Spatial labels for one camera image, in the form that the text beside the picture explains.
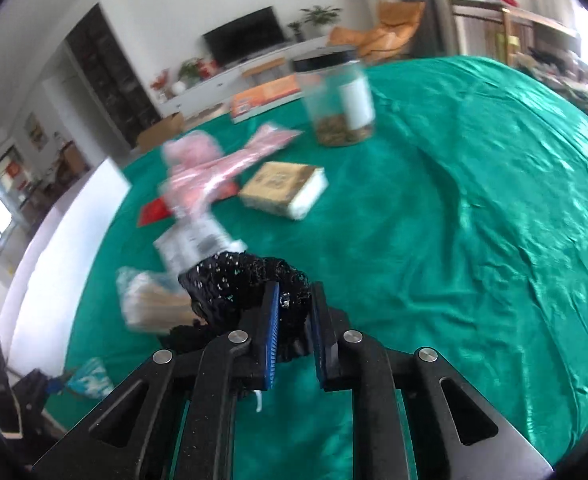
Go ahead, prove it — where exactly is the orange book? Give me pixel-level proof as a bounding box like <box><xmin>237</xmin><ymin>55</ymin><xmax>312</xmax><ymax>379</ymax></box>
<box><xmin>229</xmin><ymin>75</ymin><xmax>302</xmax><ymax>124</ymax></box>

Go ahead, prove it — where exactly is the pink plastic bag roll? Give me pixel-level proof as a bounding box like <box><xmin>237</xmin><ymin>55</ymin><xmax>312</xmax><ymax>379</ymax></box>
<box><xmin>160</xmin><ymin>122</ymin><xmax>302</xmax><ymax>218</ymax></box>

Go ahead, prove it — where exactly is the white tv cabinet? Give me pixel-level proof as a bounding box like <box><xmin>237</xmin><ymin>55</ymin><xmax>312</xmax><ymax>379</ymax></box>
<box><xmin>155</xmin><ymin>36</ymin><xmax>329</xmax><ymax>118</ymax></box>

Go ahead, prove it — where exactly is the red flower arrangement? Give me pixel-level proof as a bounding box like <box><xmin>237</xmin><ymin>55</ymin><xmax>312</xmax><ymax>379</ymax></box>
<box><xmin>150</xmin><ymin>68</ymin><xmax>174</xmax><ymax>103</ymax></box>

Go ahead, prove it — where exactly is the clear wrapped tissue pack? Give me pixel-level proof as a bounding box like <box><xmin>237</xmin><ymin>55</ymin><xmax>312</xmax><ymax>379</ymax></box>
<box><xmin>116</xmin><ymin>266</ymin><xmax>207</xmax><ymax>335</ymax></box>

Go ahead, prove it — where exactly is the wooden bench stool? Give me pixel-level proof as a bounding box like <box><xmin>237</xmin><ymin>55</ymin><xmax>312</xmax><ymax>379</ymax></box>
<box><xmin>242</xmin><ymin>56</ymin><xmax>288</xmax><ymax>87</ymax></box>

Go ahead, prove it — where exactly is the black mesh bath pouf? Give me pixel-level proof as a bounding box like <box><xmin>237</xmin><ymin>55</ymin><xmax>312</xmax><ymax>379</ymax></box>
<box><xmin>162</xmin><ymin>252</ymin><xmax>311</xmax><ymax>362</ymax></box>

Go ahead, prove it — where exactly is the orange lounge chair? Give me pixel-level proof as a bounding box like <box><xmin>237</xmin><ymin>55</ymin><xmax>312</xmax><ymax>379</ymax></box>
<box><xmin>328</xmin><ymin>1</ymin><xmax>425</xmax><ymax>64</ymax></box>

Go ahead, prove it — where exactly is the cardboard box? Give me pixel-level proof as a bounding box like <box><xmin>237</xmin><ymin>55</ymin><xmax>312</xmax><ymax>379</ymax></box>
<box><xmin>137</xmin><ymin>112</ymin><xmax>184</xmax><ymax>154</ymax></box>

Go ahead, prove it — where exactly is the yellow tissue pack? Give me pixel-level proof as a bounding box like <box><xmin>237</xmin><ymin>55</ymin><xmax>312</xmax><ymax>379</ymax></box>
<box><xmin>239</xmin><ymin>162</ymin><xmax>329</xmax><ymax>221</ymax></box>

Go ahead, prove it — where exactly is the wooden side furniture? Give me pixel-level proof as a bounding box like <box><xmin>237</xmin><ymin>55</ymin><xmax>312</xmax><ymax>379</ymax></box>
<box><xmin>448</xmin><ymin>0</ymin><xmax>580</xmax><ymax>66</ymax></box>

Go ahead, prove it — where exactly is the red foil packet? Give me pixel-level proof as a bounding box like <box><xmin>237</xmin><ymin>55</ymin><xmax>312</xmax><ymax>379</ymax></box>
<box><xmin>137</xmin><ymin>181</ymin><xmax>240</xmax><ymax>226</ymax></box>

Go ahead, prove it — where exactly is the dark wooden shelf unit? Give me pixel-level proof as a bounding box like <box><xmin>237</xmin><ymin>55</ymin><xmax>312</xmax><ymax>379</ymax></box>
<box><xmin>66</xmin><ymin>3</ymin><xmax>160</xmax><ymax>148</ymax></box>

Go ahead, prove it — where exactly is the white foam board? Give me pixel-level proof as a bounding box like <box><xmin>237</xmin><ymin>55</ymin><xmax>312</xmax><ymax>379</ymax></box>
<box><xmin>0</xmin><ymin>158</ymin><xmax>131</xmax><ymax>376</ymax></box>

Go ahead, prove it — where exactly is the black television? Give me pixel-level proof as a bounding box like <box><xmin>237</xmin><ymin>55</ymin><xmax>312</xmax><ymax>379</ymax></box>
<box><xmin>203</xmin><ymin>6</ymin><xmax>286</xmax><ymax>66</ymax></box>

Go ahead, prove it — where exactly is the potted green plant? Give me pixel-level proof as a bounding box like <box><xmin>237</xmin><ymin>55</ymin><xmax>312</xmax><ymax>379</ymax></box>
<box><xmin>300</xmin><ymin>6</ymin><xmax>343</xmax><ymax>36</ymax></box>

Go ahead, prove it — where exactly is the clear jar black lid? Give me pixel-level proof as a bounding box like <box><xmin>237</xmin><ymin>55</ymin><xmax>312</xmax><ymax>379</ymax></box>
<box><xmin>291</xmin><ymin>46</ymin><xmax>375</xmax><ymax>148</ymax></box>

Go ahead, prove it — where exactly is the white printed snack bag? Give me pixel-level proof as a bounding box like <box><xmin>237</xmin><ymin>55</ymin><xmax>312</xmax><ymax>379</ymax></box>
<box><xmin>154</xmin><ymin>214</ymin><xmax>247</xmax><ymax>274</ymax></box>

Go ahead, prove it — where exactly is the pink mesh bath pouf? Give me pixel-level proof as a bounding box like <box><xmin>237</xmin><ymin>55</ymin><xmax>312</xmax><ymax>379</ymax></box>
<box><xmin>160</xmin><ymin>130</ymin><xmax>224</xmax><ymax>170</ymax></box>

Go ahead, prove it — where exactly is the grey curtain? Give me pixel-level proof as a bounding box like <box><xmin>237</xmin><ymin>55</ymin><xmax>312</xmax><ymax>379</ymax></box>
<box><xmin>389</xmin><ymin>0</ymin><xmax>450</xmax><ymax>59</ymax></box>

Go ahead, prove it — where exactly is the green satin tablecloth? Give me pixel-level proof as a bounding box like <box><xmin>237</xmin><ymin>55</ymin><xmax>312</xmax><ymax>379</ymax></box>
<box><xmin>65</xmin><ymin>56</ymin><xmax>588</xmax><ymax>479</ymax></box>

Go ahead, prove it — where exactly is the small potted plant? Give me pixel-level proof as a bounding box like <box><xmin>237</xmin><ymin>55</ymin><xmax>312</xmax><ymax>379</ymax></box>
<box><xmin>288</xmin><ymin>21</ymin><xmax>305</xmax><ymax>42</ymax></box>

